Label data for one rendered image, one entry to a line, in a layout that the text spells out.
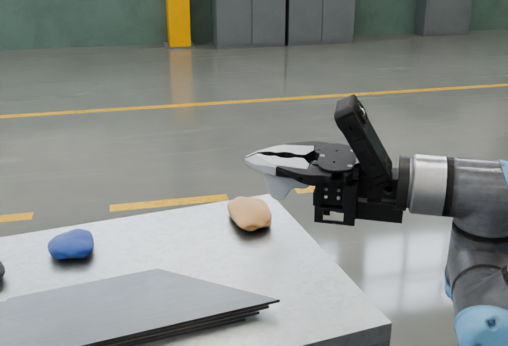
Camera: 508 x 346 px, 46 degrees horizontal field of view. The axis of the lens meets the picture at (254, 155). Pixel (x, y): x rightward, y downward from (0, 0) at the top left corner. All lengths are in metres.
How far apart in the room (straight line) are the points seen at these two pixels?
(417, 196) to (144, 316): 0.59
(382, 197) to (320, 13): 8.27
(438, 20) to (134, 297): 9.22
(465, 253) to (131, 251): 0.82
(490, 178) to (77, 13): 8.60
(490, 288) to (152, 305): 0.67
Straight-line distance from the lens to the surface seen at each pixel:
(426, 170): 0.76
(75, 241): 1.41
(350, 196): 0.76
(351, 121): 0.72
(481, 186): 0.76
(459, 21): 10.33
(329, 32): 9.10
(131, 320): 1.14
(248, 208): 1.47
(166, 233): 1.46
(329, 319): 1.17
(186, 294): 1.20
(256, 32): 8.80
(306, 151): 0.79
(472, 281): 0.73
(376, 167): 0.75
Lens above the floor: 1.75
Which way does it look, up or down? 22 degrees down
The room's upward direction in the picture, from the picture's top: straight up
